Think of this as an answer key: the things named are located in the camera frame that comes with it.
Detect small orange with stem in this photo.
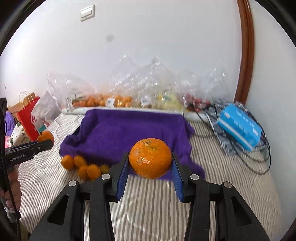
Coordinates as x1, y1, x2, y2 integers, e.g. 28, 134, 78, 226
37, 131, 55, 143

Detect large orange fruit pile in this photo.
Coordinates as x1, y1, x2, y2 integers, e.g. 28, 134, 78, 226
61, 155, 75, 171

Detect large orange mandarin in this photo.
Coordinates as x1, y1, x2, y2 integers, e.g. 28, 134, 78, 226
129, 138, 172, 179

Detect person's left hand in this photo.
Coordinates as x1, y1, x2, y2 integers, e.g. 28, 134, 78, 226
1, 167, 22, 210

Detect red paper shopping bag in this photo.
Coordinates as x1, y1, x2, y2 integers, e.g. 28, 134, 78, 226
8, 91, 40, 141

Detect orange kumquat far left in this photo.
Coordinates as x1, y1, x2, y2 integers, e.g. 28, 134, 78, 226
77, 166, 88, 181

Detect orange kumquat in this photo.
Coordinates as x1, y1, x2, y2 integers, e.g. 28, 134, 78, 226
73, 155, 88, 169
77, 166, 88, 181

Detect white plastic bag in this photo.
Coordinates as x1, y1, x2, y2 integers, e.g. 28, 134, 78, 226
31, 91, 61, 133

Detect orange kumquat top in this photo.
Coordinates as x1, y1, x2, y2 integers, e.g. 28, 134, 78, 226
73, 155, 88, 169

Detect greenish fruit upper pile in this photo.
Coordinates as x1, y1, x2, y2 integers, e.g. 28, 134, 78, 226
100, 164, 110, 174

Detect striped bed quilt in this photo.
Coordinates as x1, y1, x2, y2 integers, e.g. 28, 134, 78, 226
18, 114, 283, 240

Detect patterned grey cloth pouch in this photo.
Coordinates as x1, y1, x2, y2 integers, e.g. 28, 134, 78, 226
206, 101, 267, 155

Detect purple towel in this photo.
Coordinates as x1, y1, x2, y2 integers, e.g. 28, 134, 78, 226
59, 109, 206, 178

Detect blue tissue pack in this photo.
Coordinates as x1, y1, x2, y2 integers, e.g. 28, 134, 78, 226
217, 104, 262, 151

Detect white rolled paper tube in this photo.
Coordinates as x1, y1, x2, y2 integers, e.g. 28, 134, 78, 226
62, 106, 209, 122

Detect clear plastic fruit bags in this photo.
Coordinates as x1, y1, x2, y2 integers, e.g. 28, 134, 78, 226
47, 56, 232, 111

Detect black cable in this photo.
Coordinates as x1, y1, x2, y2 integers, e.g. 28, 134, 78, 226
182, 104, 272, 175

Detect brown wooden door frame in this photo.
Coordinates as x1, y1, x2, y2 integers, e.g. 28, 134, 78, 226
234, 0, 255, 104

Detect white wall switch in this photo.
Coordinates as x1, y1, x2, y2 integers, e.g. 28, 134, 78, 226
80, 4, 95, 22

